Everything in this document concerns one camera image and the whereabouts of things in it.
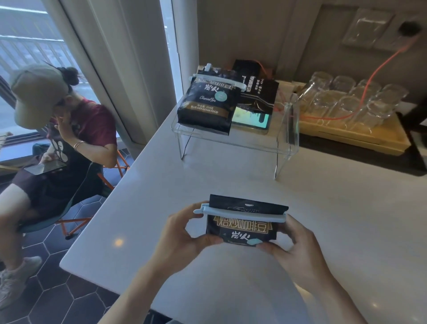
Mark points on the person's right hand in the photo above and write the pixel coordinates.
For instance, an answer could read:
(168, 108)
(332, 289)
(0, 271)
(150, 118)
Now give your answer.
(300, 253)

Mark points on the group of clear drinking glasses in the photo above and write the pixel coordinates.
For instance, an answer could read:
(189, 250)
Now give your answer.
(347, 103)

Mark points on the folding chair with orange legs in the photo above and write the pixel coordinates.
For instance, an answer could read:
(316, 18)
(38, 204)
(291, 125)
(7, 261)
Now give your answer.
(66, 213)

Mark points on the person's right forearm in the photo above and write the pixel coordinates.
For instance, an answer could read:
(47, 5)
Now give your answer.
(337, 303)

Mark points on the dark tablet with lit screen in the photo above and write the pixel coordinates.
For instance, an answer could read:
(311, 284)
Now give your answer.
(250, 120)

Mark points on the person's left forearm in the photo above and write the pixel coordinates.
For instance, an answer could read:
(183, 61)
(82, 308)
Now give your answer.
(133, 297)

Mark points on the black appliance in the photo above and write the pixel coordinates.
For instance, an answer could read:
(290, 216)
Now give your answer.
(417, 123)

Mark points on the clear acrylic stand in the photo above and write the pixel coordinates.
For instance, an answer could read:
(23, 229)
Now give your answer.
(240, 140)

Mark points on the wooden tray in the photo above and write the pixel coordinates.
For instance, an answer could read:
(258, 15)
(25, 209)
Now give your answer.
(367, 138)

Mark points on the wall socket with clear cover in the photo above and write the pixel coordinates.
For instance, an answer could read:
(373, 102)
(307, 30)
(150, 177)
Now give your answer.
(365, 28)

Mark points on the light blue sealing clip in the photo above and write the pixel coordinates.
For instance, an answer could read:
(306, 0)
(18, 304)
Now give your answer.
(243, 214)
(208, 66)
(220, 81)

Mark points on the metal balcony railing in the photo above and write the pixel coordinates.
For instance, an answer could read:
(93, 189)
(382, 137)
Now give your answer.
(30, 50)

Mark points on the black plug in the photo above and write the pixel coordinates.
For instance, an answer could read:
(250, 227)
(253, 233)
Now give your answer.
(409, 29)

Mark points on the person's left hand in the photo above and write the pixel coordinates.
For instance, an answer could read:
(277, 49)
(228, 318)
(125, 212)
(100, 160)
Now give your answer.
(176, 240)

